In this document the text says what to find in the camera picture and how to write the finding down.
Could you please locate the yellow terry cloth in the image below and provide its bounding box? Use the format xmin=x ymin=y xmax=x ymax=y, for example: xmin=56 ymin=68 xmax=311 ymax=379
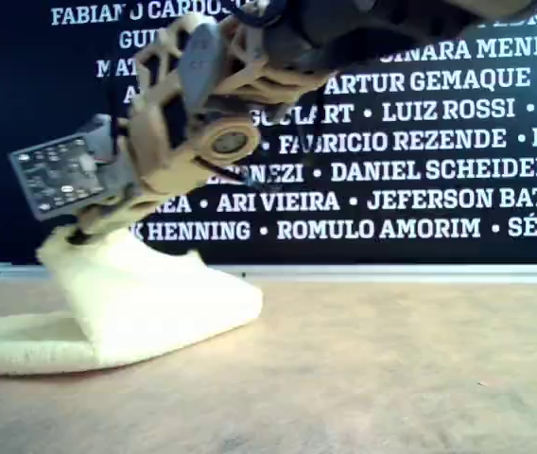
xmin=0 ymin=225 xmax=265 ymax=377

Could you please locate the aluminium frame rail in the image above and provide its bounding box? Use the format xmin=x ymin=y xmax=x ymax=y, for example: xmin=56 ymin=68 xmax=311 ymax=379
xmin=0 ymin=263 xmax=537 ymax=285

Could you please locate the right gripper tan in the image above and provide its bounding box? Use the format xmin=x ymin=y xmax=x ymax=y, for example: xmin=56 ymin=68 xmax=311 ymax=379
xmin=61 ymin=173 xmax=209 ymax=243

